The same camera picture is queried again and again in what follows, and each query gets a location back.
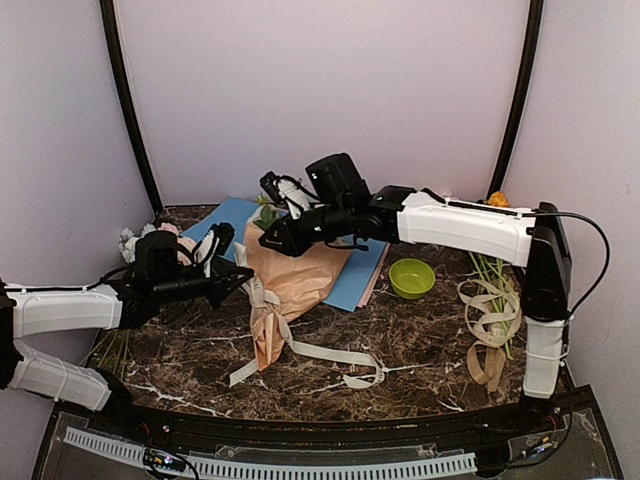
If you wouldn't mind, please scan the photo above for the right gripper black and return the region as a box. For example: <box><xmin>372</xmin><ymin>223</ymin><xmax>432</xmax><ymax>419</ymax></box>
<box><xmin>259</xmin><ymin>200</ymin><xmax>352</xmax><ymax>257</ymax></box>

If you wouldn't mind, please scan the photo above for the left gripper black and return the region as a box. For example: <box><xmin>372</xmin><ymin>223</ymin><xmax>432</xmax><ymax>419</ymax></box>
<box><xmin>153</xmin><ymin>260</ymin><xmax>253</xmax><ymax>310</ymax></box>

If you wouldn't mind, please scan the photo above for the white rose fake flower stem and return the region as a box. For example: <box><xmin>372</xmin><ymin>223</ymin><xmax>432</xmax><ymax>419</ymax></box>
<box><xmin>253</xmin><ymin>195</ymin><xmax>280</xmax><ymax>231</ymax></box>

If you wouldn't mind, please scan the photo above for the white printed ribbon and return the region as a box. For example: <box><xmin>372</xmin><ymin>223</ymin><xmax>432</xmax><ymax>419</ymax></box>
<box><xmin>228</xmin><ymin>243</ymin><xmax>386</xmax><ymax>390</ymax></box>

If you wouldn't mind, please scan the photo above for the beige pink wrapping paper sheet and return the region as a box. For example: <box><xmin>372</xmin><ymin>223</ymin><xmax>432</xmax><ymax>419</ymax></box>
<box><xmin>235</xmin><ymin>222</ymin><xmax>351</xmax><ymax>371</ymax></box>

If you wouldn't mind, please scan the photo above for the brown twine ribbon bundle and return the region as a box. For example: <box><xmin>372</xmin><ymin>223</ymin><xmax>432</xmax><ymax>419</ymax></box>
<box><xmin>457</xmin><ymin>279</ymin><xmax>522</xmax><ymax>393</ymax></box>

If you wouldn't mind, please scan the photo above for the pile of fake flowers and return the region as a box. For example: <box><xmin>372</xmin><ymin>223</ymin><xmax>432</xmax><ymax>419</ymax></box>
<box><xmin>467</xmin><ymin>190</ymin><xmax>521</xmax><ymax>361</ymax></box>
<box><xmin>85</xmin><ymin>222</ymin><xmax>196</xmax><ymax>379</ymax></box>

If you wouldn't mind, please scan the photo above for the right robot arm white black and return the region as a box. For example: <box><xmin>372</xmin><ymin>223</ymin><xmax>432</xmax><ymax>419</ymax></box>
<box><xmin>259</xmin><ymin>153</ymin><xmax>577</xmax><ymax>434</ymax></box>

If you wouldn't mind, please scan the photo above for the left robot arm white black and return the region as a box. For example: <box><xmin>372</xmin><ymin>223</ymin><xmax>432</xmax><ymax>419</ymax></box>
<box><xmin>1</xmin><ymin>223</ymin><xmax>254</xmax><ymax>436</ymax></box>

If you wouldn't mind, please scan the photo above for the blue wrapping paper sheet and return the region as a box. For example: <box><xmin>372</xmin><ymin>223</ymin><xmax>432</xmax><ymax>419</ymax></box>
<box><xmin>182</xmin><ymin>197</ymin><xmax>388</xmax><ymax>312</ymax></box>

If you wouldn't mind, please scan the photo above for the lime green bowl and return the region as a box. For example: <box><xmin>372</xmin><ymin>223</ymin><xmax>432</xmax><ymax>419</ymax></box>
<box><xmin>389</xmin><ymin>258</ymin><xmax>436</xmax><ymax>300</ymax></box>

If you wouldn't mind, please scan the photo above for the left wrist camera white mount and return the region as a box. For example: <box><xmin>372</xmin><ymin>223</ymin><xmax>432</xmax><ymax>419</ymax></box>
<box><xmin>192</xmin><ymin>222</ymin><xmax>235</xmax><ymax>278</ymax></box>

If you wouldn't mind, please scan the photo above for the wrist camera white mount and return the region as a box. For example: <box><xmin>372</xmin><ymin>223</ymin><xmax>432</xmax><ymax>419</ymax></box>
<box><xmin>260</xmin><ymin>171</ymin><xmax>319</xmax><ymax>219</ymax></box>
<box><xmin>192</xmin><ymin>222</ymin><xmax>235</xmax><ymax>278</ymax></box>

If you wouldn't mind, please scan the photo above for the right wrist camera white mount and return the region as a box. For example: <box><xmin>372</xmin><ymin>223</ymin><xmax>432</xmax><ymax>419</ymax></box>
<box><xmin>260</xmin><ymin>171</ymin><xmax>319</xmax><ymax>219</ymax></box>

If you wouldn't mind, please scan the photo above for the white slotted cable duct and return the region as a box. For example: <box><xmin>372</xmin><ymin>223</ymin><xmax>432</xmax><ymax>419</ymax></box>
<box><xmin>63</xmin><ymin>427</ymin><xmax>477</xmax><ymax>479</ymax></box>

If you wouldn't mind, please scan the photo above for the left black frame post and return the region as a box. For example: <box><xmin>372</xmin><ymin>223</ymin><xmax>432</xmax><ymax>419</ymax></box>
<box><xmin>99</xmin><ymin>0</ymin><xmax>164</xmax><ymax>215</ymax></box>

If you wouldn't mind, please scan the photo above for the black frame post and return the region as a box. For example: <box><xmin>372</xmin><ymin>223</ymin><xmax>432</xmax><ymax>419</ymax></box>
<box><xmin>99</xmin><ymin>0</ymin><xmax>164</xmax><ymax>215</ymax></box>
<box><xmin>486</xmin><ymin>0</ymin><xmax>544</xmax><ymax>200</ymax></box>

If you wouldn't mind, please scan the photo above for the right black frame post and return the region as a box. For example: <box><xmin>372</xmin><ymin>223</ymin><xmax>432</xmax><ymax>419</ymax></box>
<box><xmin>486</xmin><ymin>0</ymin><xmax>544</xmax><ymax>200</ymax></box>

